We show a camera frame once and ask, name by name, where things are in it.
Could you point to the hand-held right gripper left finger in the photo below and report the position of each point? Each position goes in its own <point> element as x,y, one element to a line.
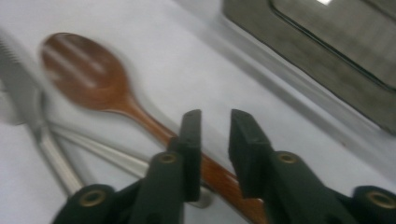
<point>186,155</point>

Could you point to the smoky clear plastic bin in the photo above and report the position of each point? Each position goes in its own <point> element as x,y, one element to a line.
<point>311,62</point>

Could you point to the metal knife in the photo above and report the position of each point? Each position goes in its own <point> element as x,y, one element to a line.
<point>21,87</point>

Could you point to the brown wooden spoon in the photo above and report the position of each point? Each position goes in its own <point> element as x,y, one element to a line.
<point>87,71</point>

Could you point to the metal fork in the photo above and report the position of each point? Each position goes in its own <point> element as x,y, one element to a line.
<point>109,155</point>

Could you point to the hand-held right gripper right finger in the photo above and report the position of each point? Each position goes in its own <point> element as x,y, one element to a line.
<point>249,152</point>

